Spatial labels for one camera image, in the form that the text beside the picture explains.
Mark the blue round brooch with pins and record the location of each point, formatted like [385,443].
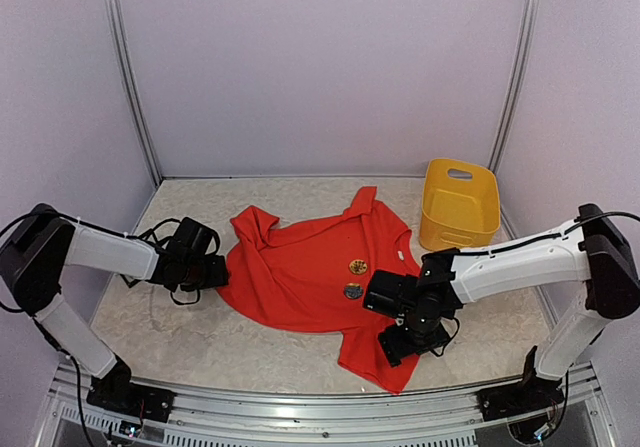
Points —
[353,291]

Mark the aluminium front rail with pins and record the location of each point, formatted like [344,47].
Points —
[217,417]

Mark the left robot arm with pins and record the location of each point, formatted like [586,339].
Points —
[39,246]

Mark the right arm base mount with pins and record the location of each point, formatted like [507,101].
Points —
[538,388]

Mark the right aluminium corner post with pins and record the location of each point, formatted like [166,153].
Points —
[515,84]

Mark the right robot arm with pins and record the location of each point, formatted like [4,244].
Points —
[588,249]

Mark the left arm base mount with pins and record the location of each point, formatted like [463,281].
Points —
[116,392]

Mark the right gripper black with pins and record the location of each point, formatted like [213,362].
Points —
[395,348]

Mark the yellow plastic basket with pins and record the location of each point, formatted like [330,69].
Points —
[460,206]

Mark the red t-shirt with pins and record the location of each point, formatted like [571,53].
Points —
[292,278]

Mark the yellow round brooch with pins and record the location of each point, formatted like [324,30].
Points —
[358,267]

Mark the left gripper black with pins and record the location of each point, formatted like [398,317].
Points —
[218,275]

